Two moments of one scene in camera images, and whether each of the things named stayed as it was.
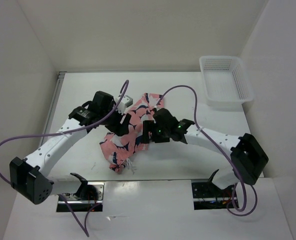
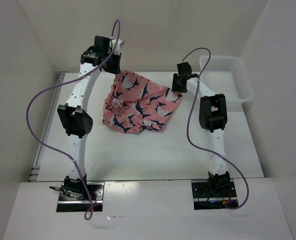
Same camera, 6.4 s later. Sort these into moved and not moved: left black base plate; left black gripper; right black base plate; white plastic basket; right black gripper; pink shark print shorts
Moved: right black gripper; left black gripper; pink shark print shorts
Not moved: white plastic basket; right black base plate; left black base plate
